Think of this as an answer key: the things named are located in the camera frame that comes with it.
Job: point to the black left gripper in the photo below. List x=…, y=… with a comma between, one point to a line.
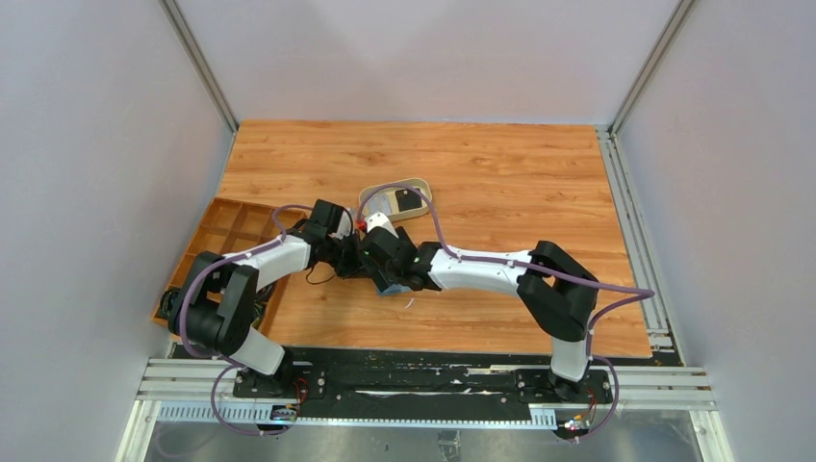
x=351, y=263

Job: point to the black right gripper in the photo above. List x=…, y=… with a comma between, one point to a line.
x=374, y=235

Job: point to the blue leather card holder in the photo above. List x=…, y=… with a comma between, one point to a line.
x=394, y=289

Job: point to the black VIP credit card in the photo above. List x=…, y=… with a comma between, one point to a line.
x=408, y=201

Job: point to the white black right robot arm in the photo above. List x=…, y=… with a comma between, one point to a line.
x=554, y=288

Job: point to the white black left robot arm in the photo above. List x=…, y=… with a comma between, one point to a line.
x=213, y=310

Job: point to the white VIP card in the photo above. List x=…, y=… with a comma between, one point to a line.
x=380, y=203

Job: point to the wooden compartment organizer tray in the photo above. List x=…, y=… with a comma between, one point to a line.
x=230, y=226

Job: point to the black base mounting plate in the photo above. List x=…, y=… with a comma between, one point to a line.
x=359, y=384

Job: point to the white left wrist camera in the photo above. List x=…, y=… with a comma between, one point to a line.
x=347, y=226

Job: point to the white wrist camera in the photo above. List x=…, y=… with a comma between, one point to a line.
x=377, y=220
x=347, y=226

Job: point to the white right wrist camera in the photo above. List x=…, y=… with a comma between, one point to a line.
x=377, y=220

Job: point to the aluminium frame rail front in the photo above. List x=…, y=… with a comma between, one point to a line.
x=199, y=391

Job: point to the aluminium corner post right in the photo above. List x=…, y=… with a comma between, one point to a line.
x=620, y=146

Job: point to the aluminium corner post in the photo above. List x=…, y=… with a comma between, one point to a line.
x=620, y=146
x=183, y=31

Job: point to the aluminium corner post left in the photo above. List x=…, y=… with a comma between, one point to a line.
x=183, y=31

